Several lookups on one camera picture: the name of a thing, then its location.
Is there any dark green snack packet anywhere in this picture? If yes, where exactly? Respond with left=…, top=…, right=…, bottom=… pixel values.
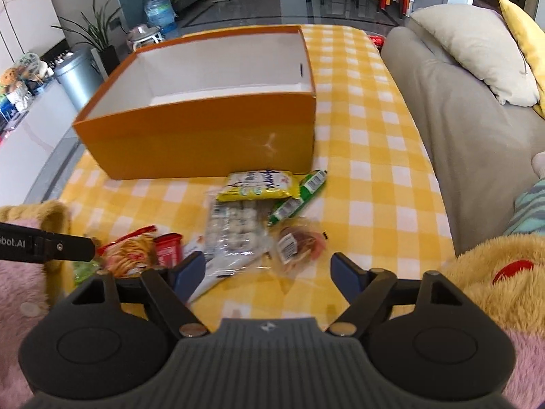
left=267, top=169, right=329, bottom=226

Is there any clear bag of white balls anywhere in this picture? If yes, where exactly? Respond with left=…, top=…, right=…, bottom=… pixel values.
left=187, top=198, right=274, bottom=303

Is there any red fries snack bag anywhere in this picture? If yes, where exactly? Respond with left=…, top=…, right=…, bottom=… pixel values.
left=97, top=224, right=159, bottom=278

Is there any potted plant in black pot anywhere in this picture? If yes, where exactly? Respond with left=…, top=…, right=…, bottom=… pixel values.
left=51, top=0, right=125, bottom=82

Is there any pile of plush toys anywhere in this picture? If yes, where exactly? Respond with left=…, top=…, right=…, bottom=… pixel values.
left=0, top=53, right=55, bottom=112

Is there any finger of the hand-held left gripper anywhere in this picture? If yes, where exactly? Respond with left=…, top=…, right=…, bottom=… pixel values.
left=35, top=230, right=97, bottom=263

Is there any white low cabinet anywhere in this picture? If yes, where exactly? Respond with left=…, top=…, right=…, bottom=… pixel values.
left=0, top=80, right=82, bottom=206

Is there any blue water jug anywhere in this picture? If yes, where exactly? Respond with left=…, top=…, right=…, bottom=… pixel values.
left=144, top=0, right=178, bottom=29

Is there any grey sofa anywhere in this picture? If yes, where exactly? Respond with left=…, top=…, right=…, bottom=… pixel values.
left=380, top=4, right=545, bottom=257

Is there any red snack packet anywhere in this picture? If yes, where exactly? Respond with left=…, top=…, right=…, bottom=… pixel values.
left=153, top=233, right=185, bottom=269

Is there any beige cushion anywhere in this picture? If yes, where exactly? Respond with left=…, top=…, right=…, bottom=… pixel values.
left=410, top=4, right=540, bottom=107

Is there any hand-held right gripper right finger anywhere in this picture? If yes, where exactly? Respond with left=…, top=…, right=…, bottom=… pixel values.
left=326, top=252, right=466, bottom=337

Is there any white round rolling stool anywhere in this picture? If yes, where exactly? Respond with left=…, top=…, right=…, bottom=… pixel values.
left=127, top=26, right=165, bottom=52

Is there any pink fuzzy blanket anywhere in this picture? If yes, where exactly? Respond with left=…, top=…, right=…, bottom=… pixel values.
left=0, top=217, right=545, bottom=409

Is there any clear packet of brown snack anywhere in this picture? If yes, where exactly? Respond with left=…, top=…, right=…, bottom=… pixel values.
left=270, top=217, right=329, bottom=276

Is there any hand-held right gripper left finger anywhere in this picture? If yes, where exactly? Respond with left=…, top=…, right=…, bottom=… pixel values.
left=72, top=251, right=210, bottom=338

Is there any orange cardboard box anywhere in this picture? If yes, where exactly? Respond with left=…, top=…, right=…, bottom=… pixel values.
left=72, top=25, right=318, bottom=181

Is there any yellow fuzzy cloth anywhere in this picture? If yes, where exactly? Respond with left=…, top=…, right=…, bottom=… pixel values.
left=0, top=199, right=74, bottom=291

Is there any yellow plush toy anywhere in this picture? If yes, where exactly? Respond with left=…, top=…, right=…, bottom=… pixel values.
left=438, top=232, right=545, bottom=338

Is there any teal striped cloth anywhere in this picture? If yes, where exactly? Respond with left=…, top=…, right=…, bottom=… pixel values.
left=504, top=177, right=545, bottom=236

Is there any yellow snack packet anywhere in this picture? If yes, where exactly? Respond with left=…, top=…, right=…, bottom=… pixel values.
left=216, top=169, right=301, bottom=203

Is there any silver trash can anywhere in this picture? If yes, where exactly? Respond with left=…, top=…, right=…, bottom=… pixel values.
left=53, top=46, right=105, bottom=112

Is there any yellow cushion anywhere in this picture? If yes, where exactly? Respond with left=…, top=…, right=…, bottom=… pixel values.
left=498, top=0, right=545, bottom=120

